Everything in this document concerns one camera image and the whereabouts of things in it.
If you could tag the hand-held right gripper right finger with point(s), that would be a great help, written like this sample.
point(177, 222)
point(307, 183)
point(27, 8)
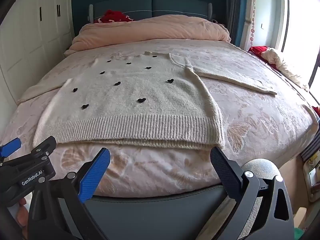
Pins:
point(223, 170)

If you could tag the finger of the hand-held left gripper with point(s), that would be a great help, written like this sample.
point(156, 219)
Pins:
point(46, 143)
point(11, 145)

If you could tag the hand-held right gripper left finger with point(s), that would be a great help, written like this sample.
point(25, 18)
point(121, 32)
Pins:
point(96, 173)

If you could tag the beige towel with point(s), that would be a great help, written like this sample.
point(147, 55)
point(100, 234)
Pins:
point(140, 110)

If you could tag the person's left hand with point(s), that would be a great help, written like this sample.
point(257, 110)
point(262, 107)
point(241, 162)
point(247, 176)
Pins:
point(22, 211)

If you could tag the pink butterfly printed blanket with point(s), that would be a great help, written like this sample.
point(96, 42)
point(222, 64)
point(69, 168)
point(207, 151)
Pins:
point(250, 120)

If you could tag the bedside storage organizer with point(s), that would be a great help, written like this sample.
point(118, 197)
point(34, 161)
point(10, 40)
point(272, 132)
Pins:
point(312, 177)

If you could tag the white wardrobe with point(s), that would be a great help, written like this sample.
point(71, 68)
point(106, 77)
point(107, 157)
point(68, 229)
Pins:
point(30, 42)

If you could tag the red cloth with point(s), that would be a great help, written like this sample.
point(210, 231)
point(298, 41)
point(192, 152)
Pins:
point(258, 50)

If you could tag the red printed pillow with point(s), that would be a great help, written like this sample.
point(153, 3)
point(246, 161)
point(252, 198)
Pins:
point(113, 17)

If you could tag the pink duvet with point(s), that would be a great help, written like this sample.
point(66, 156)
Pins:
point(155, 30)

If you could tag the grey curtain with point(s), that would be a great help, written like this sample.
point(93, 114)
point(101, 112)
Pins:
point(236, 10)

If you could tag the window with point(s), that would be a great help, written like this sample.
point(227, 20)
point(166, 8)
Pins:
point(302, 30)

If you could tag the blue upholstered headboard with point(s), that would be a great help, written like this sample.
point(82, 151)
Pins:
point(172, 5)

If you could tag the dark bed frame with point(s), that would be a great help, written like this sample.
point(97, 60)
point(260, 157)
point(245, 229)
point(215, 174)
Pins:
point(155, 217)

